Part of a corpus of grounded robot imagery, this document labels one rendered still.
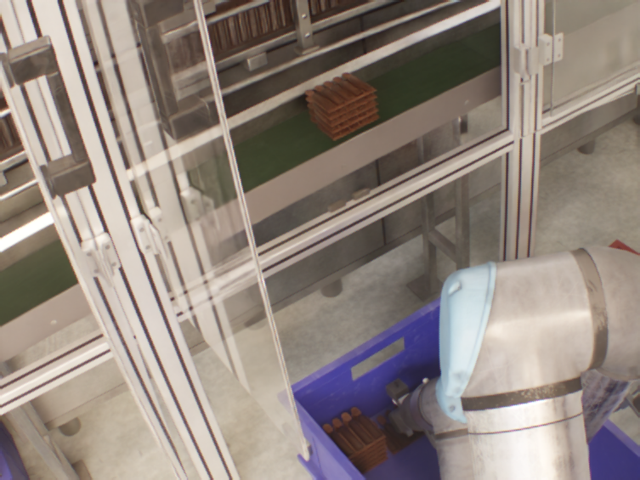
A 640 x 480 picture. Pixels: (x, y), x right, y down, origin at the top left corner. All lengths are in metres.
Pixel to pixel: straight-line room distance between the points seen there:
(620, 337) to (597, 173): 1.85
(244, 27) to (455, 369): 0.91
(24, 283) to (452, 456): 0.79
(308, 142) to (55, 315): 0.57
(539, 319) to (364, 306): 1.45
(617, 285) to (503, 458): 0.18
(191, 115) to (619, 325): 0.43
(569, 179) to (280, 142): 1.21
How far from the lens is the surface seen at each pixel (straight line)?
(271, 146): 1.54
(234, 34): 1.47
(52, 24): 1.08
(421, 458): 1.58
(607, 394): 0.93
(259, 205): 1.46
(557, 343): 0.72
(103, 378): 1.91
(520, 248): 1.91
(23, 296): 1.45
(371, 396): 1.59
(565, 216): 2.40
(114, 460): 1.99
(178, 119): 0.75
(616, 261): 0.75
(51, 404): 1.91
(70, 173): 0.73
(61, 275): 1.44
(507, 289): 0.72
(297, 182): 1.48
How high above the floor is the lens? 1.56
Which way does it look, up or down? 42 degrees down
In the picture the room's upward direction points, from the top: 9 degrees counter-clockwise
